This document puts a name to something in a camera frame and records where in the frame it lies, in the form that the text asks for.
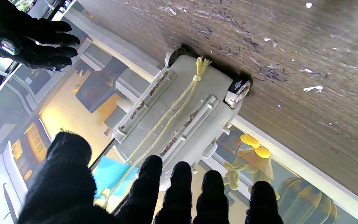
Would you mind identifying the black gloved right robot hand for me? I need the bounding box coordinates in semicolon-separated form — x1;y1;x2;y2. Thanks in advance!
0;0;81;72

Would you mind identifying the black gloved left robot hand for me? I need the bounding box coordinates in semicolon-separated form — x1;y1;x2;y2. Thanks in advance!
17;131;284;224

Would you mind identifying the teal paper luggage tag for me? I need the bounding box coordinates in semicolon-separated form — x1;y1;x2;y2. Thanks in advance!
92;155;140;200

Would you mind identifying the cream twisted rope loop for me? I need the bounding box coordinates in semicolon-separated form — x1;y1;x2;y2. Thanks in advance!
93;56;212;209

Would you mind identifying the small beige toy suitcase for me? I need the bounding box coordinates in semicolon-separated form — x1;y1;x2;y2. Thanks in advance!
89;47;251;216

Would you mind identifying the yellow-brown coral ornament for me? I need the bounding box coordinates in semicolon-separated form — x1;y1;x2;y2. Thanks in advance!
223;147;281;200

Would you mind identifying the small orange oval fruit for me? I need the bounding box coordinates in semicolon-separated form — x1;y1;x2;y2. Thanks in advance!
240;134;260;149
254;146;271;159

